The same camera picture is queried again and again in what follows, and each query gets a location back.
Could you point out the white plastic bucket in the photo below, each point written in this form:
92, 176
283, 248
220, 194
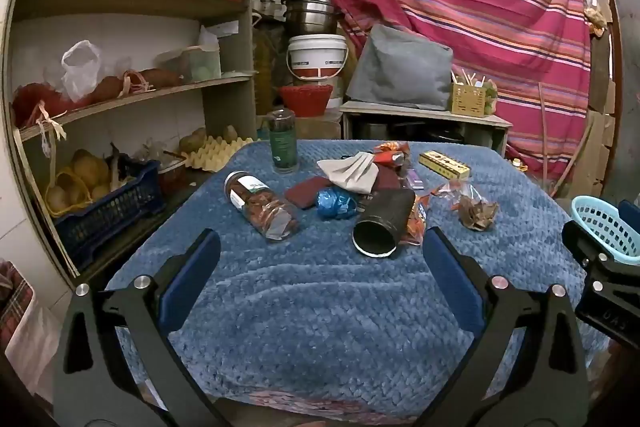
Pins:
316, 57

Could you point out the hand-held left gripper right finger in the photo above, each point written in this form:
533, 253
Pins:
450, 274

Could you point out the orange snack wrapper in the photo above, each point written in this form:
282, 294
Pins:
390, 151

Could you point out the plaid cloth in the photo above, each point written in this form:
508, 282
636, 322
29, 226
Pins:
15, 302

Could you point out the black cylindrical can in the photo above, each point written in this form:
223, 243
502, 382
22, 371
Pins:
382, 222

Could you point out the yellow egg carton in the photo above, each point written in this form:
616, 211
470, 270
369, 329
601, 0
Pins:
220, 154

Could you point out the clear plastic container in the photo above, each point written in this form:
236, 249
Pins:
197, 64

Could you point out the clear bag of brown scraps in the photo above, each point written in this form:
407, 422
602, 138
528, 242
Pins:
475, 209

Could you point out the white plastic bag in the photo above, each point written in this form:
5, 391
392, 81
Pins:
80, 67

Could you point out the yellow oil bottle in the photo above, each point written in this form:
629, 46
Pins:
265, 67

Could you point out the low grey cabinet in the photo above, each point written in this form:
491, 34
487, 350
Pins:
425, 122

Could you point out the yellow utensil holder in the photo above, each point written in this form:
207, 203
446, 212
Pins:
468, 99

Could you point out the steel pot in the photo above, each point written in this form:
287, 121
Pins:
311, 14

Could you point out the blue knitted blanket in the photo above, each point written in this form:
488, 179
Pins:
310, 307

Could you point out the white plastic sack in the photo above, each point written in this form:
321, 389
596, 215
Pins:
35, 347

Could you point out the green labelled glass jar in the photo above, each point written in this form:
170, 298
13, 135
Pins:
283, 142

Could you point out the small green plant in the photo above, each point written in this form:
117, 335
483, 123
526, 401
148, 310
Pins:
491, 97

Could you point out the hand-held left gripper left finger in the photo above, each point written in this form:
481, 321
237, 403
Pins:
192, 274

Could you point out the dark red scouring pad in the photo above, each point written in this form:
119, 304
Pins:
307, 194
386, 178

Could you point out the red mesh bag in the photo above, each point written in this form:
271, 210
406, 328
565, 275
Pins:
37, 104

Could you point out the beige face mask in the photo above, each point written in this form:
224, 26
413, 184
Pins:
350, 172

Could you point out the grey cushion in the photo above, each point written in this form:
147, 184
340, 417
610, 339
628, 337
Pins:
400, 69

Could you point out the yellow printed box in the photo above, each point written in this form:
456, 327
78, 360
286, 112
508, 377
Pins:
445, 164

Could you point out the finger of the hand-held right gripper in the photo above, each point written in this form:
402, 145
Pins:
631, 214
582, 242

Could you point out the blue plastic wrapper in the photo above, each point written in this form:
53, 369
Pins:
336, 203

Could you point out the sweet potato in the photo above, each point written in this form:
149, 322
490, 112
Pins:
160, 78
107, 89

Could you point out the red plastic basket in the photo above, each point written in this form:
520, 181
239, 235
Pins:
306, 99

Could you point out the blue plastic crate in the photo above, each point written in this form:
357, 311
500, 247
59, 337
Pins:
115, 212

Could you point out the stack of cardboard boxes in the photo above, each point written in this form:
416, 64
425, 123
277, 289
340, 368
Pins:
595, 57

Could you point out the orange chip bag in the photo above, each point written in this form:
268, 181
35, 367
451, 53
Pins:
419, 219

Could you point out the wooden stick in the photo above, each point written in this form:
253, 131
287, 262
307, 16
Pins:
544, 132

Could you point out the purple packet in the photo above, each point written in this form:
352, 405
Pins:
415, 179

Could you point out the wooden shelf unit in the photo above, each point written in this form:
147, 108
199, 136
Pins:
150, 2

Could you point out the brown cardboard box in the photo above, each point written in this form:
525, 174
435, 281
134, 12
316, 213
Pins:
320, 126

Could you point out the light blue plastic basket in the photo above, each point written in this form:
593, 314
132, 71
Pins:
602, 224

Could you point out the yellow mesh bag of potatoes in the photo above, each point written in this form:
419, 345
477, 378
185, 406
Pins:
75, 187

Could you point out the clear jar with brown contents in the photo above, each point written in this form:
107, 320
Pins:
260, 207

